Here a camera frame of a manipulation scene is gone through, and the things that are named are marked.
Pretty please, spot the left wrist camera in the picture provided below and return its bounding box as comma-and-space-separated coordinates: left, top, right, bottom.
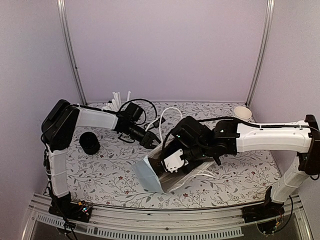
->
144, 117, 166, 131

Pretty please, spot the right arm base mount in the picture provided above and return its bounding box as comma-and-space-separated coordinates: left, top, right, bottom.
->
241, 202, 285, 223

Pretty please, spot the aluminium frame post right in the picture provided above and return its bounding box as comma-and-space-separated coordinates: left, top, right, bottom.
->
245, 0, 275, 108

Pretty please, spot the aluminium frame post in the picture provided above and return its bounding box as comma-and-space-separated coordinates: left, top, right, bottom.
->
245, 0, 275, 108
56, 0, 88, 106

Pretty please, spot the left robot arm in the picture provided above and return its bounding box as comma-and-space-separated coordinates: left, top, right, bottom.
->
40, 99, 161, 217

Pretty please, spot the aluminium frame post left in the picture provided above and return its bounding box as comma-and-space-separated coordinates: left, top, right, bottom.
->
56, 0, 88, 106

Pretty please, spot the stack of paper cups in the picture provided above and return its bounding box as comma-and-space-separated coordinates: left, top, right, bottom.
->
233, 106, 252, 122

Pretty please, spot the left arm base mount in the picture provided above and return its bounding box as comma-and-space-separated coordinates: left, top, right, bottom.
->
48, 198, 93, 223

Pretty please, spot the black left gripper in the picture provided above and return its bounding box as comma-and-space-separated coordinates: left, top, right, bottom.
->
122, 122, 166, 151

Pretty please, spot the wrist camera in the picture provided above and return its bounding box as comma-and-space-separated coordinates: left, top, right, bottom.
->
144, 117, 166, 131
162, 148, 189, 173

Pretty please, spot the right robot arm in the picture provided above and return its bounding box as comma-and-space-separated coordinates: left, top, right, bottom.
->
163, 114, 320, 218

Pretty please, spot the stack of black lids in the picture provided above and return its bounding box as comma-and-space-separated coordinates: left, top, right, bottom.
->
79, 131, 100, 155

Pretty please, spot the light blue paper bag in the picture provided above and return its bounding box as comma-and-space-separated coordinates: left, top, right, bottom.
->
131, 107, 217, 195

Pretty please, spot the aluminium table front rail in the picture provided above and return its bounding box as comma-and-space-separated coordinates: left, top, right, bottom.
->
22, 193, 315, 240

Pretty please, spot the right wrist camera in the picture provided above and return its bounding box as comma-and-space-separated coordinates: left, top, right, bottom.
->
162, 148, 189, 173

